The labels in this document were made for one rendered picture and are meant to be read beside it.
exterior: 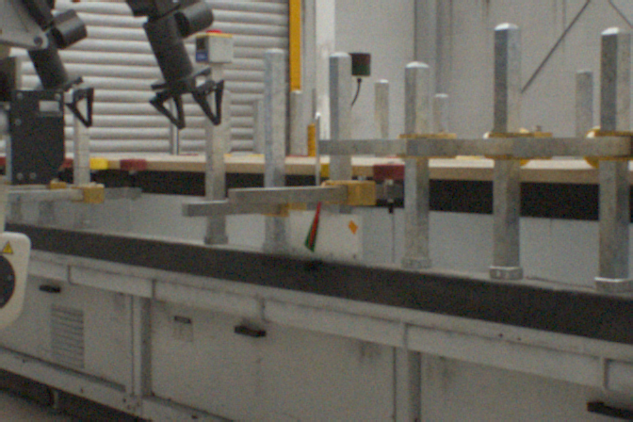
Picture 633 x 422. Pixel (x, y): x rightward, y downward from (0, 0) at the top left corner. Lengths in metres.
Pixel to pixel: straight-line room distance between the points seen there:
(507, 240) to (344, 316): 0.55
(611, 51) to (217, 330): 1.79
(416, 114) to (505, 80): 0.25
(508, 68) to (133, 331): 1.99
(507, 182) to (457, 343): 0.36
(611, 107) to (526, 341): 0.47
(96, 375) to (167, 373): 0.48
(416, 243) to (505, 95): 0.38
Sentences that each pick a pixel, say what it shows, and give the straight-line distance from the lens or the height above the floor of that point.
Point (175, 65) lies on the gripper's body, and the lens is 2.18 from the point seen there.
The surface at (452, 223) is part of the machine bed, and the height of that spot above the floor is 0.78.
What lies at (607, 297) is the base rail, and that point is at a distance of 2.13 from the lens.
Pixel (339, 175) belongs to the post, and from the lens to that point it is 2.68.
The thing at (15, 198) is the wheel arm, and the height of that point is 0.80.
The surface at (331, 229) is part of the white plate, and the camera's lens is 2.70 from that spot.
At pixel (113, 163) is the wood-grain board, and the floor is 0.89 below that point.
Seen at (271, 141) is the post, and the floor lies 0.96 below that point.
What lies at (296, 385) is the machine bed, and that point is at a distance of 3.30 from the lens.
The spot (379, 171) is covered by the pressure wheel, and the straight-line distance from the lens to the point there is 2.71.
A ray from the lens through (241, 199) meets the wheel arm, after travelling 2.49.
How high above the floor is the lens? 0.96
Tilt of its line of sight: 3 degrees down
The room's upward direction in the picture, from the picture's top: straight up
